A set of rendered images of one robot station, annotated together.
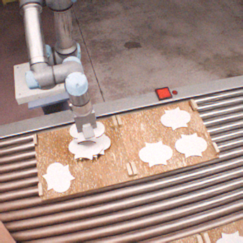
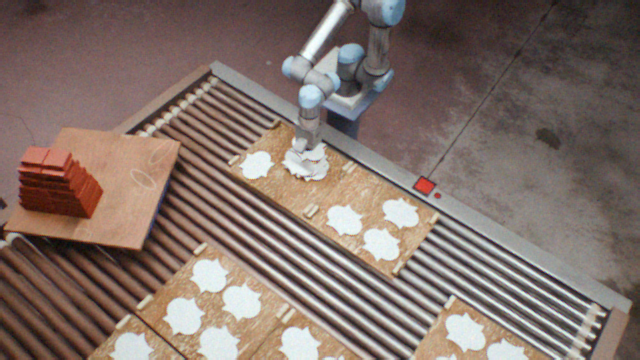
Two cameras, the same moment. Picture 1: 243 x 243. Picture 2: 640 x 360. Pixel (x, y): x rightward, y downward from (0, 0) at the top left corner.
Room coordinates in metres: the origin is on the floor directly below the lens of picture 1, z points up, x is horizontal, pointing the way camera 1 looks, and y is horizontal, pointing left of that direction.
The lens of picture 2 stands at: (-0.24, -0.86, 2.69)
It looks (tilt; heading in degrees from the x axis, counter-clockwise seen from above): 53 degrees down; 43
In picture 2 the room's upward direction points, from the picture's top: 3 degrees clockwise
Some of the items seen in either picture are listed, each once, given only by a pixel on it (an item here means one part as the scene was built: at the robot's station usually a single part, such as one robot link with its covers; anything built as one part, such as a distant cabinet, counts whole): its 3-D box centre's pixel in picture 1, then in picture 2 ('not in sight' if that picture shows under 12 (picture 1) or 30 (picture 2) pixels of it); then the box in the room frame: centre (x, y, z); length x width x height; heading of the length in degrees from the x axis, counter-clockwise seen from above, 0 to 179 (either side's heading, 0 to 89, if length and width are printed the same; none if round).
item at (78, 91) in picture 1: (77, 88); (309, 101); (0.73, 0.12, 1.32); 0.09 x 0.08 x 0.11; 10
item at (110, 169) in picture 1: (80, 156); (290, 167); (0.68, 0.17, 0.93); 0.41 x 0.35 x 0.02; 99
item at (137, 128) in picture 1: (166, 137); (372, 219); (0.74, -0.24, 0.93); 0.41 x 0.35 x 0.02; 99
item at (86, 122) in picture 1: (84, 120); (304, 134); (0.71, 0.11, 1.16); 0.12 x 0.09 x 0.16; 13
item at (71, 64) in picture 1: (69, 72); (321, 84); (0.82, 0.15, 1.31); 0.11 x 0.11 x 0.08; 10
